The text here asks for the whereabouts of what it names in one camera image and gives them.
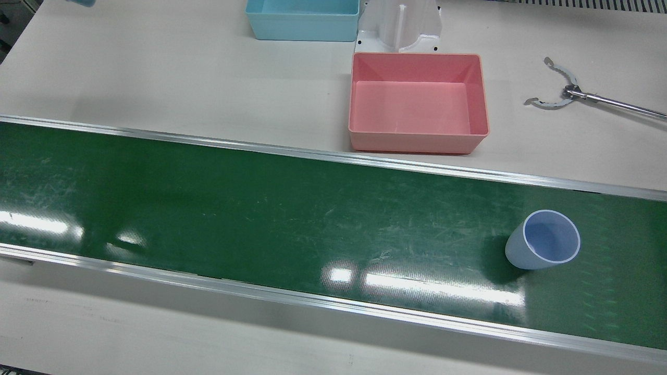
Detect black ribbed grating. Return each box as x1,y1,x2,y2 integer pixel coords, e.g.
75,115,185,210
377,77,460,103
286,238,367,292
498,0,667,14

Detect metal reacher grabber tool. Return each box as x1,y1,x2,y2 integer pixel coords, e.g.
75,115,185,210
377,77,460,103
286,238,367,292
524,56,667,121

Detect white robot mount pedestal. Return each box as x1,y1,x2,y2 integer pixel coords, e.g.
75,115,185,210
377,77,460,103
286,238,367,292
357,0,444,54

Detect green belt conveyor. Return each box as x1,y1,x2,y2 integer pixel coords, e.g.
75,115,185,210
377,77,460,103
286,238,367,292
0,115,667,365

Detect blue plastic box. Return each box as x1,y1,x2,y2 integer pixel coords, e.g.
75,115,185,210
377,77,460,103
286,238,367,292
245,0,361,42

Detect pink plastic box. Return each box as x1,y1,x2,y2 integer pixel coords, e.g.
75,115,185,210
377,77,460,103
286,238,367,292
348,52,490,155

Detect light blue plastic cup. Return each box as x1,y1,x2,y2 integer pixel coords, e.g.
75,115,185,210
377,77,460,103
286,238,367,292
504,209,581,270

